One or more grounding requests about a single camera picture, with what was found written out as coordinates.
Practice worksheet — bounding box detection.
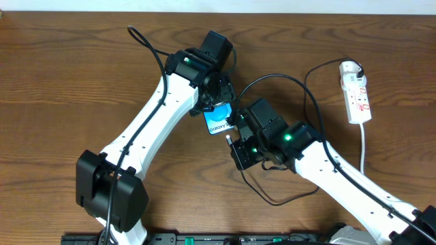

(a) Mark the black USB charging cable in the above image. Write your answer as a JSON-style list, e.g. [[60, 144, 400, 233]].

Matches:
[[225, 56, 365, 207]]

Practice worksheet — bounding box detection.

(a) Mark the blue Galaxy smartphone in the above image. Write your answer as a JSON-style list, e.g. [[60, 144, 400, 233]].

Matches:
[[204, 103, 234, 135]]

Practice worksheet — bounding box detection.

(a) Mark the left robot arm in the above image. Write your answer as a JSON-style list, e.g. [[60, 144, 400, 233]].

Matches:
[[76, 48, 236, 244]]

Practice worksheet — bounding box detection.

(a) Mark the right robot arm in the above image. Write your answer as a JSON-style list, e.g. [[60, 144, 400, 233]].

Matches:
[[226, 116, 435, 244]]

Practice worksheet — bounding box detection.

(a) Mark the white charger plug adapter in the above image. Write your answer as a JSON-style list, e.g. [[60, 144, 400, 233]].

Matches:
[[339, 61, 364, 84]]

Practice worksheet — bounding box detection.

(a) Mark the white power strip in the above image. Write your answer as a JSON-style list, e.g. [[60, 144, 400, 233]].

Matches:
[[341, 73, 372, 125]]

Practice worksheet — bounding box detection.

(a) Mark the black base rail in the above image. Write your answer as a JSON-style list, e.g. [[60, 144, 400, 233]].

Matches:
[[61, 232, 328, 245]]

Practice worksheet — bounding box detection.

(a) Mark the white power strip cord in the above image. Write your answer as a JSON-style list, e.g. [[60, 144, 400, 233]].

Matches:
[[358, 122, 366, 175]]

